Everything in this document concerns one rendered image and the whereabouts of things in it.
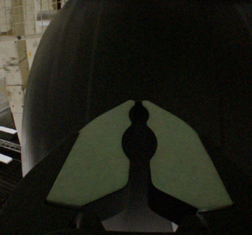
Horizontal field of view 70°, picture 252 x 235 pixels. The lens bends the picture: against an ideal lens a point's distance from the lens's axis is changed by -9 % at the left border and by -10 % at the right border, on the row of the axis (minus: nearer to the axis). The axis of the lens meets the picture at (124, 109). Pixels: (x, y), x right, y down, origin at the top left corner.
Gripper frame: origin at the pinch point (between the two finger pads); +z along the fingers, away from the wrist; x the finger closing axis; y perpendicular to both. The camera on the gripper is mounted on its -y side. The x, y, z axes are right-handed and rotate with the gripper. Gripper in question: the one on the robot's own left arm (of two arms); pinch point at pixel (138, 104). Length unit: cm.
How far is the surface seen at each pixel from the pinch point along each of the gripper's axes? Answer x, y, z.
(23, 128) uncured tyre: -10.7, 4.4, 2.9
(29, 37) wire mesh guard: -39, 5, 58
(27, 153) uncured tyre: -9.9, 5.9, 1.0
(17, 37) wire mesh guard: -44, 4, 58
